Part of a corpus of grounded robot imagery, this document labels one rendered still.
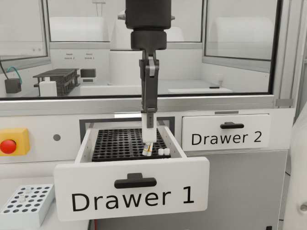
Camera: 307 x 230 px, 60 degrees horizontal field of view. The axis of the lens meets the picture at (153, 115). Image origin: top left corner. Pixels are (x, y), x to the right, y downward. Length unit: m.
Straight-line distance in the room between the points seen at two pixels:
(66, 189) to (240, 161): 0.62
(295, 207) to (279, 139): 0.63
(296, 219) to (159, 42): 0.37
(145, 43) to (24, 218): 0.44
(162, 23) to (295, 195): 0.36
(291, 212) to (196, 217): 0.65
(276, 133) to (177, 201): 0.53
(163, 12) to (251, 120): 0.50
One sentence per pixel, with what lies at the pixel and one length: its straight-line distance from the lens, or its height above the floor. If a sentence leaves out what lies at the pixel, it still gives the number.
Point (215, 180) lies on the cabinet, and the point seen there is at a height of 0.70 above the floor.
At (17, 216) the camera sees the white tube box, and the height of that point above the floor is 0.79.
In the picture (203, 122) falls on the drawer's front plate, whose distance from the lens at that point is 0.85.
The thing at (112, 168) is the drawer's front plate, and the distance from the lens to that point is 0.50.
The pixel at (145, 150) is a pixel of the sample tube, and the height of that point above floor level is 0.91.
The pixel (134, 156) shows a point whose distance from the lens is 0.62.
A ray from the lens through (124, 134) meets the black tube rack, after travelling 0.76.
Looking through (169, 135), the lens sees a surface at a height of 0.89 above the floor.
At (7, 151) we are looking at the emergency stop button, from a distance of 0.83.
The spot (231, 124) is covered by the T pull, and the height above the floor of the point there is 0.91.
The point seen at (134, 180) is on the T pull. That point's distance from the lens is 0.48.
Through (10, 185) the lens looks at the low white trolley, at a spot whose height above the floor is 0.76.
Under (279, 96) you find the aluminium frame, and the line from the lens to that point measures 0.96.
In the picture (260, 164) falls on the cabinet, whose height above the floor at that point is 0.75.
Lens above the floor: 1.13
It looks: 14 degrees down
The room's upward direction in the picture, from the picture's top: straight up
